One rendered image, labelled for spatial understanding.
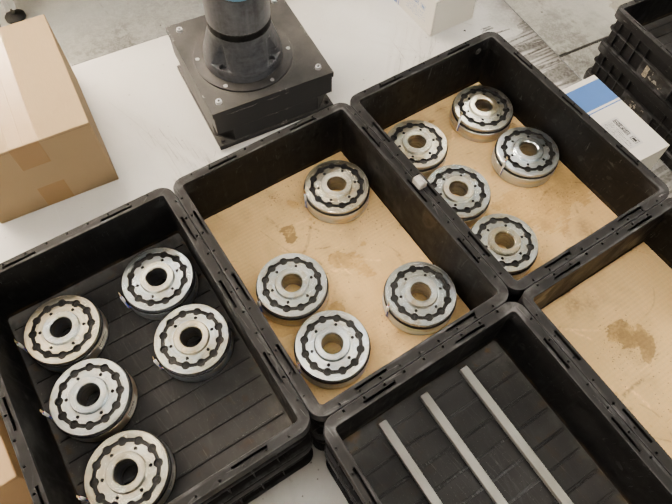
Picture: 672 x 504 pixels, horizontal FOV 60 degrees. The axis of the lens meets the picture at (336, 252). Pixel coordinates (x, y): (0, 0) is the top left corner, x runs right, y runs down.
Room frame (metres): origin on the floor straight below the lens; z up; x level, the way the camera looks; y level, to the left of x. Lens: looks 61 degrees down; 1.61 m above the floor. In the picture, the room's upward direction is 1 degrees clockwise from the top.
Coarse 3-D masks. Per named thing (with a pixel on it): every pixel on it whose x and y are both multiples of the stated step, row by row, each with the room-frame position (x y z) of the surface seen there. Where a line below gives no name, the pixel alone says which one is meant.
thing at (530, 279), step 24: (456, 48) 0.77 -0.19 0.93; (504, 48) 0.77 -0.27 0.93; (408, 72) 0.71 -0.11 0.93; (528, 72) 0.72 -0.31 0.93; (360, 96) 0.66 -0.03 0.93; (384, 144) 0.56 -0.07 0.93; (408, 168) 0.52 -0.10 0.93; (648, 168) 0.53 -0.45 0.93; (456, 216) 0.44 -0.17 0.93; (624, 216) 0.44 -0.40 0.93; (600, 240) 0.40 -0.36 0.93; (552, 264) 0.37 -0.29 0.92
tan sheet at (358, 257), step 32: (288, 192) 0.54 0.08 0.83; (224, 224) 0.48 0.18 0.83; (256, 224) 0.48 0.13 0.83; (288, 224) 0.48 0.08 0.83; (320, 224) 0.48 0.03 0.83; (352, 224) 0.48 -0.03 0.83; (384, 224) 0.48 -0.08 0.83; (256, 256) 0.42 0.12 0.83; (320, 256) 0.43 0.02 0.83; (352, 256) 0.43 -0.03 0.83; (384, 256) 0.43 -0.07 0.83; (416, 256) 0.43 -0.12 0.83; (288, 288) 0.37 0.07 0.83; (352, 288) 0.37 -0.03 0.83; (384, 320) 0.32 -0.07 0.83; (288, 352) 0.27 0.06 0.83; (384, 352) 0.27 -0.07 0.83; (352, 384) 0.23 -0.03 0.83
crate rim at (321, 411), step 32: (288, 128) 0.59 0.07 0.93; (224, 160) 0.53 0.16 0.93; (384, 160) 0.54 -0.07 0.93; (416, 192) 0.48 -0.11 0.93; (448, 224) 0.42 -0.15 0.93; (224, 256) 0.37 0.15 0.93; (480, 256) 0.38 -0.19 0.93; (256, 320) 0.28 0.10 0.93; (416, 352) 0.24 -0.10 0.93; (320, 416) 0.16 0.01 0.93
